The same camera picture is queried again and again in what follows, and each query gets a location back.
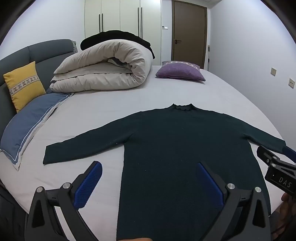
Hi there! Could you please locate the dark green sweater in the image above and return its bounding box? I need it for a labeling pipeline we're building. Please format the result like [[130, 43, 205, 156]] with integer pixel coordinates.
[[43, 103, 287, 241]]

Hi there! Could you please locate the beige folded duvet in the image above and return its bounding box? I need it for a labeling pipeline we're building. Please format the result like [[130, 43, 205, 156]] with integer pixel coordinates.
[[50, 39, 154, 94]]

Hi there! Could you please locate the purple cushion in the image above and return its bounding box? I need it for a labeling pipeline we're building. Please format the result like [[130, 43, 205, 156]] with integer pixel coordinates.
[[155, 61, 206, 81]]

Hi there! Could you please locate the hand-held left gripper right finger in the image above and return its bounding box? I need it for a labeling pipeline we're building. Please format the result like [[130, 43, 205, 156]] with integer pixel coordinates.
[[195, 161, 271, 241]]

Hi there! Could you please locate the person's right hand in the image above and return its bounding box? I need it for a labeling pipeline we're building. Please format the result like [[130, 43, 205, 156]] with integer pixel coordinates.
[[281, 192, 296, 218]]

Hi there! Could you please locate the bed with white sheet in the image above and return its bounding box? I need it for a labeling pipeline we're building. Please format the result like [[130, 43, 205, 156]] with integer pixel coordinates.
[[0, 65, 287, 241]]

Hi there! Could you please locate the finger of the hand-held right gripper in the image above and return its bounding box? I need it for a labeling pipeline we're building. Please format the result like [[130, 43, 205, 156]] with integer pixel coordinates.
[[282, 146, 296, 163], [257, 146, 281, 167]]

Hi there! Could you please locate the yellow cushion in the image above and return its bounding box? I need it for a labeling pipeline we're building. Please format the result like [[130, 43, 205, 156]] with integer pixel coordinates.
[[3, 61, 47, 113]]

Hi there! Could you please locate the brown door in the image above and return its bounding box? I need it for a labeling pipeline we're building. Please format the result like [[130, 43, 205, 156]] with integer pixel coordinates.
[[171, 0, 208, 69]]

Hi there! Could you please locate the grey upholstered headboard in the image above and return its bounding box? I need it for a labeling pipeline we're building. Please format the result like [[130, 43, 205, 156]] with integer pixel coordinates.
[[0, 39, 78, 139]]

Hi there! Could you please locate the blue pillow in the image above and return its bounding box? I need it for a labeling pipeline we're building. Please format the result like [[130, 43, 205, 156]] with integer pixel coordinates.
[[0, 93, 74, 171]]

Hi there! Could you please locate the white wardrobe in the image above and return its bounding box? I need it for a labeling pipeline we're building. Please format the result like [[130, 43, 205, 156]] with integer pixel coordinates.
[[84, 0, 162, 66]]

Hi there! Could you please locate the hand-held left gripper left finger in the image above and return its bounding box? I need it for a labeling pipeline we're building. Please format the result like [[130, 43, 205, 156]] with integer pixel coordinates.
[[24, 161, 103, 241]]

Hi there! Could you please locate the black cloth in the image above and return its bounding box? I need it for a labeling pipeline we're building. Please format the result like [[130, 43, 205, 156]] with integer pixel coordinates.
[[80, 30, 155, 59]]

